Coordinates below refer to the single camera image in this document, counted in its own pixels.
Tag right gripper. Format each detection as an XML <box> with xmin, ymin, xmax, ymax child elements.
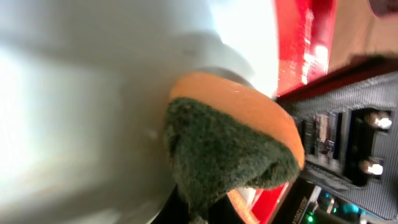
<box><xmin>278</xmin><ymin>72</ymin><xmax>397</xmax><ymax>222</ymax></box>

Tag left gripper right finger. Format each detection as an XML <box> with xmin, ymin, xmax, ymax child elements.
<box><xmin>208</xmin><ymin>195</ymin><xmax>244</xmax><ymax>224</ymax></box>

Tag white plate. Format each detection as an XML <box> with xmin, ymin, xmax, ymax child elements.
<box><xmin>1</xmin><ymin>0</ymin><xmax>278</xmax><ymax>223</ymax></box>

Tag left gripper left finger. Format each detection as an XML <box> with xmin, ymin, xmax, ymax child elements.
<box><xmin>150</xmin><ymin>186</ymin><xmax>190</xmax><ymax>224</ymax></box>

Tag red plastic tray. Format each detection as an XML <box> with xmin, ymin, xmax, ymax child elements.
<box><xmin>245</xmin><ymin>0</ymin><xmax>338</xmax><ymax>224</ymax></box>

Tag orange green scrub sponge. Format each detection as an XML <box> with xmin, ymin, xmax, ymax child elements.
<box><xmin>163</xmin><ymin>72</ymin><xmax>305</xmax><ymax>223</ymax></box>

